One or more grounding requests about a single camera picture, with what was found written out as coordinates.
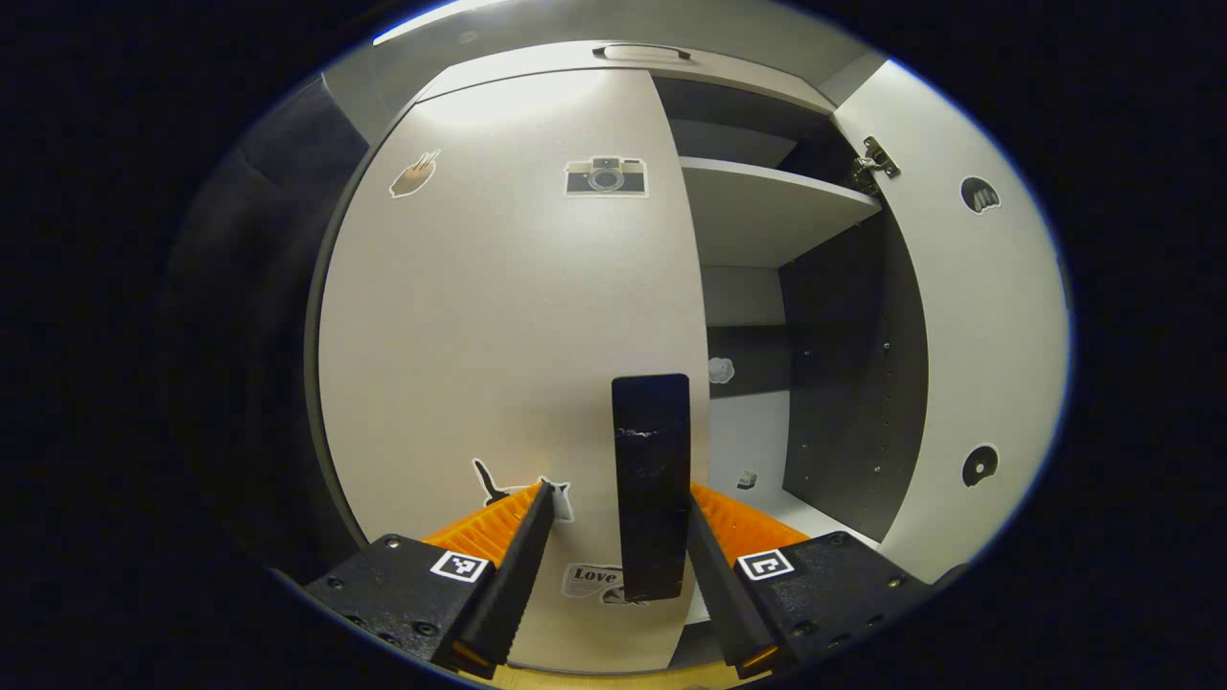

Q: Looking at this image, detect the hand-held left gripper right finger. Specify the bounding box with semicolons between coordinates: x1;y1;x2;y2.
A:
686;482;936;679

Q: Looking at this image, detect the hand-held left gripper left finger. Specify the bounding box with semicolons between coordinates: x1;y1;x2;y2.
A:
302;481;557;679

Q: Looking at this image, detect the white double-door shoe cabinet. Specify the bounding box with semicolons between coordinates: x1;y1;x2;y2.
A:
305;72;931;672

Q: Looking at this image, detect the camera sticker white cabinet door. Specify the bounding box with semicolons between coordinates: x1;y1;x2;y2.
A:
316;69;712;674

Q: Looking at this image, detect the cherry sticker white cabinet door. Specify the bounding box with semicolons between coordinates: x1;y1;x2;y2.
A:
832;59;1072;584

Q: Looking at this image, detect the metal door hinge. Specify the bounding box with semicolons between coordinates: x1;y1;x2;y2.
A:
847;135;902;196

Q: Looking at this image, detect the white cabinet drawer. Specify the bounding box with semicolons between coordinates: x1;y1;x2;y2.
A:
414;40;837;116

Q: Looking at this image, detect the black backdrop cloth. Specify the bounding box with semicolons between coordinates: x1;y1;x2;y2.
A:
168;77;370;576

